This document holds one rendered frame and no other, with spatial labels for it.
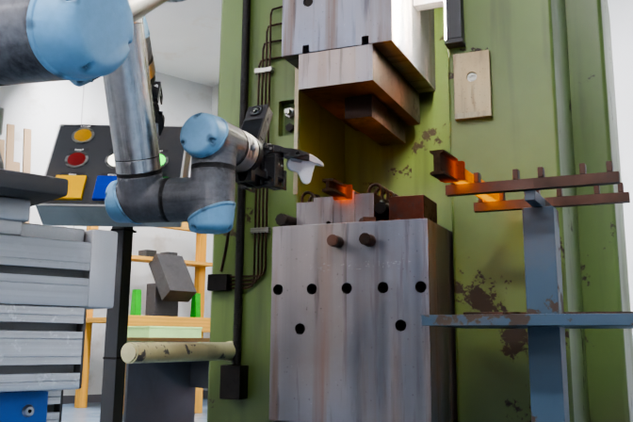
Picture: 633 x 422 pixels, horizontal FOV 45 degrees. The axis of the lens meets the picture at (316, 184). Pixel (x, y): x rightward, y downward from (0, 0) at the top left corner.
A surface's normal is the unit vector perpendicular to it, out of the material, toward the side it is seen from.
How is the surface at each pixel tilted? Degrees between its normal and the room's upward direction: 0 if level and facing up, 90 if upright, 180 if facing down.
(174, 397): 90
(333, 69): 90
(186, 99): 90
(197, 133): 90
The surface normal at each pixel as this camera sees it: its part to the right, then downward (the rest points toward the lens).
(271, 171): -0.40, -0.18
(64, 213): 0.01, 0.75
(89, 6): 0.93, 0.02
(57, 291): 0.67, -0.14
